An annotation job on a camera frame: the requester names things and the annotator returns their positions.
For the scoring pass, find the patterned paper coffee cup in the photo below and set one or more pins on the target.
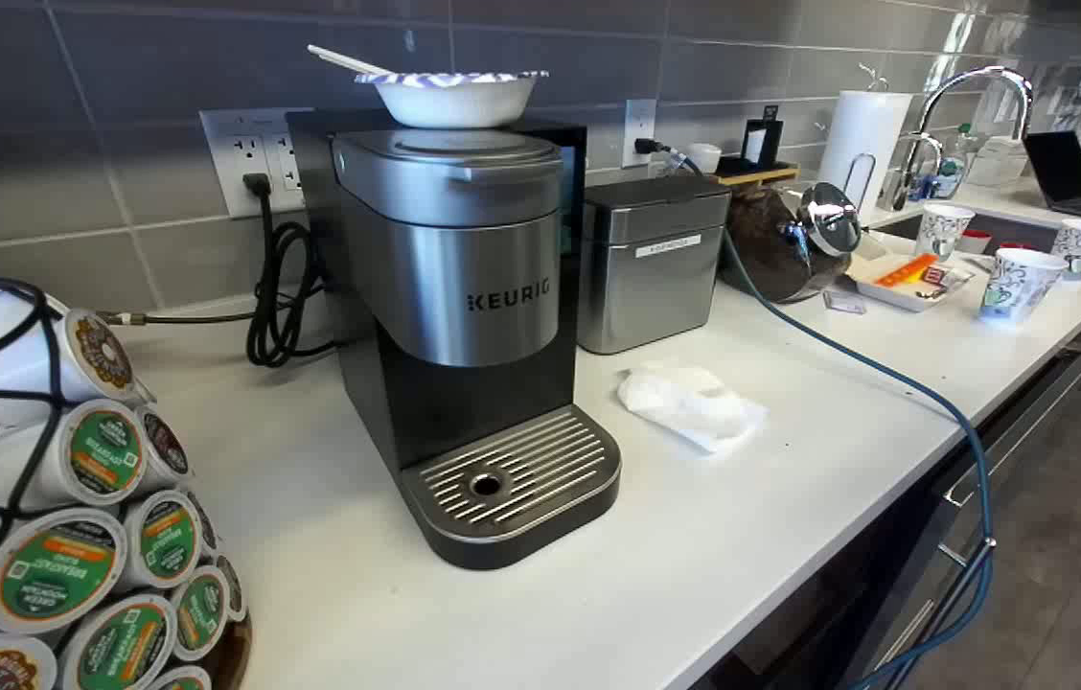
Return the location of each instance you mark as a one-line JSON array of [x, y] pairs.
[[1017, 284]]

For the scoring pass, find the silver Keurig coffee maker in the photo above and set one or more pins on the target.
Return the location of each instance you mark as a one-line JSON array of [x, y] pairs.
[[456, 263]]

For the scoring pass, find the orange packet in food pack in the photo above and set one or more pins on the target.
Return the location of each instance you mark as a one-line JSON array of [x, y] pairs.
[[905, 273]]

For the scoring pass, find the patterned paper cup middle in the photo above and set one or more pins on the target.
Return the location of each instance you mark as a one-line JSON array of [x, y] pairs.
[[940, 227]]

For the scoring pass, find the green lid coffee pod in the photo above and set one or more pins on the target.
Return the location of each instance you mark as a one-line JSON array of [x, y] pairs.
[[200, 613], [163, 541], [120, 646], [88, 459], [57, 571]]

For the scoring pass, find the brown lid coffee pod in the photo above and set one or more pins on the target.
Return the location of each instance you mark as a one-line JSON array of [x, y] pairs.
[[70, 355]]

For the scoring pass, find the silver metal canister box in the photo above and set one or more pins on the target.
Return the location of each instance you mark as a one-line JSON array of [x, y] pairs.
[[650, 259]]

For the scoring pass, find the crumpled white napkin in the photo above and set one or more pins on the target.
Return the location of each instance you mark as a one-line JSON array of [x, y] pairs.
[[690, 404]]

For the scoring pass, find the white foam bowl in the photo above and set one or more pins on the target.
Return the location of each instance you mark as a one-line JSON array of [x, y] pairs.
[[456, 102]]

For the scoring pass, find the wooden rack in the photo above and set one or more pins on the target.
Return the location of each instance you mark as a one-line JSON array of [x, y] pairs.
[[736, 176]]

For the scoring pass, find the glass jar with chrome lid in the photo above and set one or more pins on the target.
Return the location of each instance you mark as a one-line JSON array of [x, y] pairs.
[[787, 247]]

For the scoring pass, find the white plastic spoon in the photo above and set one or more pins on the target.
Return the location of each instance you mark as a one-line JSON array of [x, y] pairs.
[[345, 62]]

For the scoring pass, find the white paper towel roll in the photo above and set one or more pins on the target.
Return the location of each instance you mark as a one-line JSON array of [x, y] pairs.
[[860, 143]]

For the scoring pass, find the chrome sink faucet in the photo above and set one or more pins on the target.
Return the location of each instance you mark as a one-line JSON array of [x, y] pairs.
[[933, 117]]

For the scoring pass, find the black laptop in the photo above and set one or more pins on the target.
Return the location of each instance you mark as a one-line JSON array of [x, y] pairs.
[[1055, 159]]

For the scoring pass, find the white wall outlet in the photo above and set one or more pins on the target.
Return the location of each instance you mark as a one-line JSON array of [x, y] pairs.
[[244, 143]]

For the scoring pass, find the black wire pod carousel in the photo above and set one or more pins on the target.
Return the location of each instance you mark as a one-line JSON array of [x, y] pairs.
[[36, 661]]

